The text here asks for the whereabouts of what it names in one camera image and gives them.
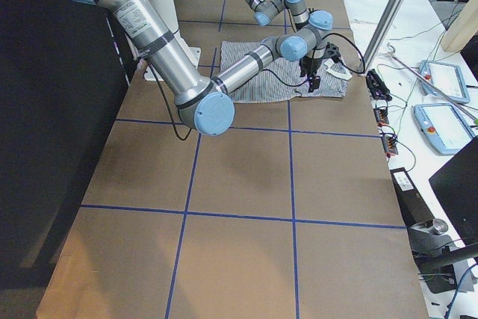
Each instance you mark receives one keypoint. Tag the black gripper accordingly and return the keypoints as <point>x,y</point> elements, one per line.
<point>309,64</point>

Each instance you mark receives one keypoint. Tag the navy white striped polo shirt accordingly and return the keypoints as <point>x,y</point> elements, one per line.
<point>281,81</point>

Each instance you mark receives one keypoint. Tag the silver reacher grabber stick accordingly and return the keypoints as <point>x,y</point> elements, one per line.
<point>392,55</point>

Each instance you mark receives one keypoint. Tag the orange black electronics board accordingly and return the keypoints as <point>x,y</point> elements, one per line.
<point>388,135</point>

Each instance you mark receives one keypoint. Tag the upper blue teach pendant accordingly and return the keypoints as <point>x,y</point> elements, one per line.
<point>446,77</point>

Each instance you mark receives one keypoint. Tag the blue teach pendant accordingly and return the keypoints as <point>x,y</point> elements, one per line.
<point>443,126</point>
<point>446,77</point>

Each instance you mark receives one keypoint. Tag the lower blue teach pendant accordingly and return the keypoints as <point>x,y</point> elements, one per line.
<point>443,126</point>

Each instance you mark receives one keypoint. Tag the black box with label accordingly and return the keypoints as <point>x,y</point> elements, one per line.
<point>412,205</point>

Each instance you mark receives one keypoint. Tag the black monitor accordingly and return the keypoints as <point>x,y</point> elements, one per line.
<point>455,187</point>

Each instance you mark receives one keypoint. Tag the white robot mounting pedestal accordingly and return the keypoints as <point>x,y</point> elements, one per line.
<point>174,66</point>

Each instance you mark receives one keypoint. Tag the aluminium frame post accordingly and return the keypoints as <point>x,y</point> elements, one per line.
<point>384,24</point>

